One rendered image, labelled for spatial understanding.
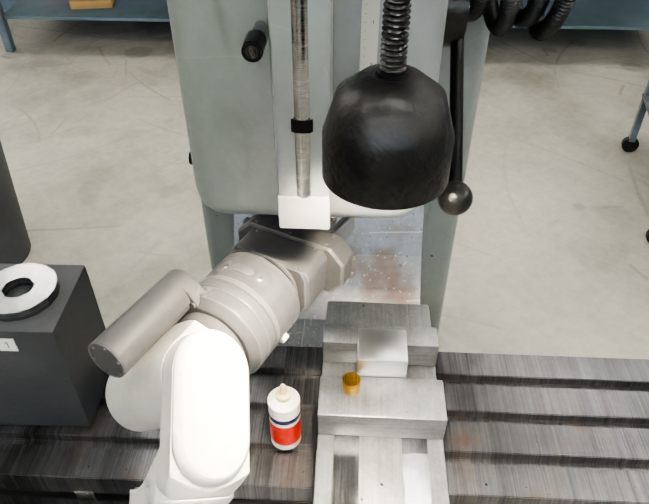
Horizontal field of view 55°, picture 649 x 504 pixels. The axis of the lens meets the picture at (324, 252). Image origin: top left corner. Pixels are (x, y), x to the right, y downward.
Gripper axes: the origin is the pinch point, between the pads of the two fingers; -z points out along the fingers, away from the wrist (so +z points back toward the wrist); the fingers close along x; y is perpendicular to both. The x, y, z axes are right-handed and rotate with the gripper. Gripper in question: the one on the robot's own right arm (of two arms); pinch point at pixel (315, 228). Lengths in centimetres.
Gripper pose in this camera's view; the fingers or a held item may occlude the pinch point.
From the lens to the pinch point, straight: 65.6
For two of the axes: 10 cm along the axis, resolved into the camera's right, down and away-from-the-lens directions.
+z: -4.6, 5.6, -6.9
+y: -0.1, 7.8, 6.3
